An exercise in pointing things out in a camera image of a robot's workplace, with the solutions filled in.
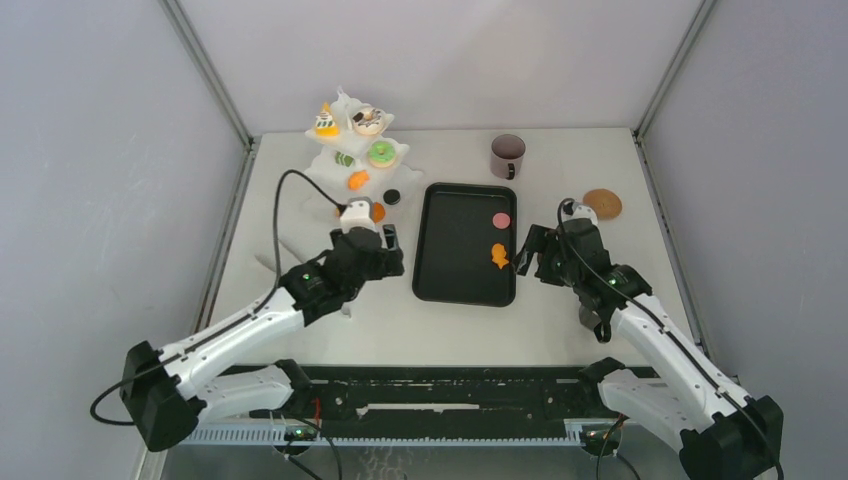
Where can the green frosted donut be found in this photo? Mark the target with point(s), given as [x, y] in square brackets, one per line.
[382, 154]

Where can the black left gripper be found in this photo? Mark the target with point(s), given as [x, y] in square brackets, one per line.
[394, 267]

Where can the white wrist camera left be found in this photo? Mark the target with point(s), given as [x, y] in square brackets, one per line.
[357, 213]

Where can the orange round pastry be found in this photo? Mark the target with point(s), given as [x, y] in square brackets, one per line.
[378, 212]

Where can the white three-tier dessert stand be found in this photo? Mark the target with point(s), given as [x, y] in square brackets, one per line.
[332, 178]

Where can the black sandwich cookie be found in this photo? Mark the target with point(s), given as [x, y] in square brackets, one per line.
[391, 197]

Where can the white chocolate drizzle donut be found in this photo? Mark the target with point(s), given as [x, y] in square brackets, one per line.
[368, 121]

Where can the dark purple mug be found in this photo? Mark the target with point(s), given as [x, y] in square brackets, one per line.
[507, 154]

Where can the black serving tray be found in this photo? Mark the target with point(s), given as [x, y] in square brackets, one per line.
[453, 260]

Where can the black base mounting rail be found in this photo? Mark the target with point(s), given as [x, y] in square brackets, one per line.
[443, 403]

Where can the grey mug white inside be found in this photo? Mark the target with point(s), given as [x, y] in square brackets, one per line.
[593, 322]

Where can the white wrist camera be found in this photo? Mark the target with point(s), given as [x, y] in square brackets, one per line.
[357, 213]
[582, 211]

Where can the yellow cake slice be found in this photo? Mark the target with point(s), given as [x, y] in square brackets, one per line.
[325, 124]

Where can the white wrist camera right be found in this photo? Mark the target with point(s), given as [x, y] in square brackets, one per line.
[582, 211]

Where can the green layered cake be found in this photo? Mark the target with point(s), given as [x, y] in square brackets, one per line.
[344, 160]

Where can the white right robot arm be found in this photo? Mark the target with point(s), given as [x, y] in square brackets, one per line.
[717, 429]

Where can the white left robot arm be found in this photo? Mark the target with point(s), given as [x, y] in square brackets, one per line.
[169, 391]

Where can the orange fish pastry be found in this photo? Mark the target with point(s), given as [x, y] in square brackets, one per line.
[499, 256]
[358, 180]

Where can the pink macaron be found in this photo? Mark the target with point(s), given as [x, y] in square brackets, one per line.
[501, 220]

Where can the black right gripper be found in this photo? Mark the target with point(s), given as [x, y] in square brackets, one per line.
[543, 240]

